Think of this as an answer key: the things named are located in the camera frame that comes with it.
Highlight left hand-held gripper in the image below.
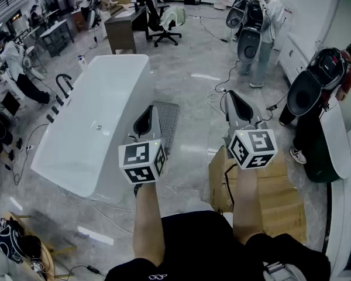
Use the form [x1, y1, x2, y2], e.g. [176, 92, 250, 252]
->
[118, 105, 168, 185]

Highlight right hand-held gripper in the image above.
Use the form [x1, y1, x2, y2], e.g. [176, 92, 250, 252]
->
[222, 90, 278, 171]

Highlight grey floor mat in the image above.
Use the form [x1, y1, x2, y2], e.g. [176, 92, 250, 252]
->
[152, 101, 181, 157]

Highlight white bathtub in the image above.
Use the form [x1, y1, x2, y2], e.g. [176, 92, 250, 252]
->
[30, 54, 152, 205]

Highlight person's left forearm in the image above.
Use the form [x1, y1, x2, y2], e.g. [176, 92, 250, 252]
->
[133, 182, 166, 268]

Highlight person's right forearm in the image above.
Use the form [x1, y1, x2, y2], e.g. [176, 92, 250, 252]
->
[232, 166, 264, 245]

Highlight black arched bathtub faucet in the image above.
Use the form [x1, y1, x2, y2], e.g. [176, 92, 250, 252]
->
[55, 73, 74, 99]

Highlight white vanity cabinet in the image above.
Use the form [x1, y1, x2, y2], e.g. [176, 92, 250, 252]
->
[277, 32, 314, 84]

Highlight dark wooden vanity desk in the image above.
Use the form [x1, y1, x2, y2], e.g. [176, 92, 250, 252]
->
[104, 6, 149, 55]

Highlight dark tub with white rim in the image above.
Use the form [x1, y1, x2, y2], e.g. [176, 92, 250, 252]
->
[304, 98, 351, 184]

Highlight black office chair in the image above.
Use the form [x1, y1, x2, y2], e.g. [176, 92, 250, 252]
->
[144, 0, 183, 48]

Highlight pale green cloth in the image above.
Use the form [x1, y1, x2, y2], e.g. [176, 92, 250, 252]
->
[159, 6, 188, 31]

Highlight white sink basin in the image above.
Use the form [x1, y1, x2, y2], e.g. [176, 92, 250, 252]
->
[116, 9, 136, 19]

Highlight person's black shirt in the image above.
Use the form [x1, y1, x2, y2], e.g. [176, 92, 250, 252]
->
[104, 210, 332, 281]

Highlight white top metal table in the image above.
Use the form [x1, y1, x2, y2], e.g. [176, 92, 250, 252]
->
[37, 9, 61, 29]
[40, 19, 75, 59]

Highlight wooden stool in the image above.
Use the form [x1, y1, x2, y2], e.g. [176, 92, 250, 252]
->
[2, 211, 77, 281]

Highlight black white patterned bag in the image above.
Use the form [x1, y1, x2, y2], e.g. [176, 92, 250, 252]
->
[0, 218, 43, 265]

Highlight white cable with adapter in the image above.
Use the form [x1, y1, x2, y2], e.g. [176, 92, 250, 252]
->
[206, 82, 233, 119]

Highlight black cable with adapter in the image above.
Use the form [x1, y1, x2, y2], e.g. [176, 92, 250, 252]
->
[264, 91, 289, 121]
[51, 263, 106, 280]

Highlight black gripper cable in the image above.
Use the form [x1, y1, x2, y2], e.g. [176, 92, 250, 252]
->
[223, 167, 235, 212]

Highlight long black floor cable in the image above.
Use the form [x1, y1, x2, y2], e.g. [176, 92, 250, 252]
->
[4, 123, 49, 187]
[187, 13, 233, 43]

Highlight thin white floor cable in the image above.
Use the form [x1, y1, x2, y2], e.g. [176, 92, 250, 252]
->
[57, 184, 135, 237]

